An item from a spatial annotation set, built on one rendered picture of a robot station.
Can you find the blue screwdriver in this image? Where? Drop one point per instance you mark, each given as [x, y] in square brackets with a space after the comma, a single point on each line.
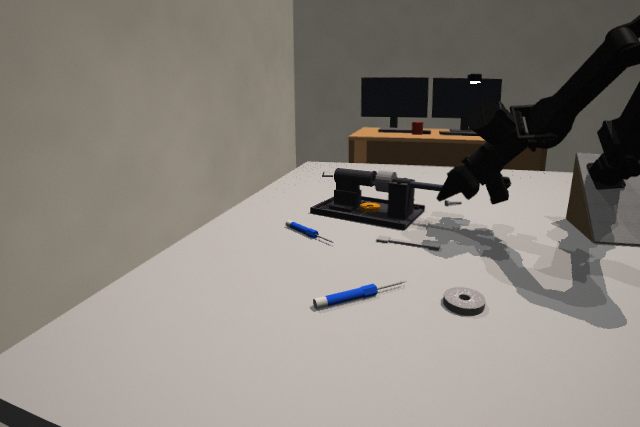
[362, 292]
[308, 231]

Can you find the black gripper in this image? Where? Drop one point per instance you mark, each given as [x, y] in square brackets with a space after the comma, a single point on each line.
[482, 162]

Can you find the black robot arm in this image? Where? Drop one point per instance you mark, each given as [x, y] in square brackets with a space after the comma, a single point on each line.
[551, 119]

